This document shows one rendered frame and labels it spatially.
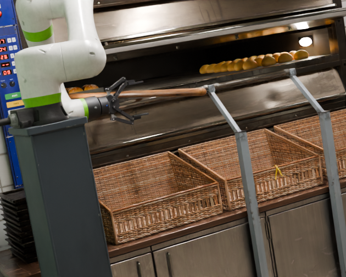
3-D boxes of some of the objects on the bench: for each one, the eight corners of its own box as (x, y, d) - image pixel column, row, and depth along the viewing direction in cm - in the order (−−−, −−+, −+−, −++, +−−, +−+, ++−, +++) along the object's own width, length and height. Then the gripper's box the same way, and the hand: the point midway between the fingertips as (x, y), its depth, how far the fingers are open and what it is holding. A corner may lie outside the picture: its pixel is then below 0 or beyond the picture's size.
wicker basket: (184, 199, 365) (175, 148, 362) (272, 175, 388) (264, 127, 385) (229, 212, 321) (219, 154, 318) (326, 184, 344) (318, 130, 341)
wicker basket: (78, 229, 339) (67, 174, 336) (177, 200, 364) (168, 149, 360) (115, 246, 296) (104, 184, 292) (225, 213, 321) (216, 155, 317)
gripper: (89, 77, 285) (136, 68, 294) (100, 136, 287) (146, 126, 296) (95, 76, 278) (143, 67, 287) (106, 136, 281) (153, 126, 290)
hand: (142, 98), depth 291 cm, fingers open, 13 cm apart
